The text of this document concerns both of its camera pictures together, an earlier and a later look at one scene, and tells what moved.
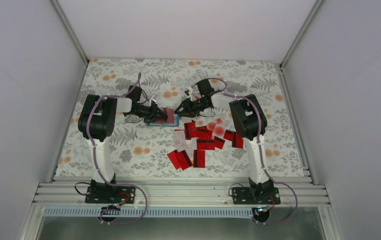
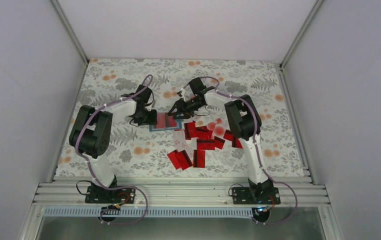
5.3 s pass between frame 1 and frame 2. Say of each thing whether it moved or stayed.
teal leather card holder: moved
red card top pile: stayed
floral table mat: stayed
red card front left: stayed
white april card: stayed
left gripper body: moved
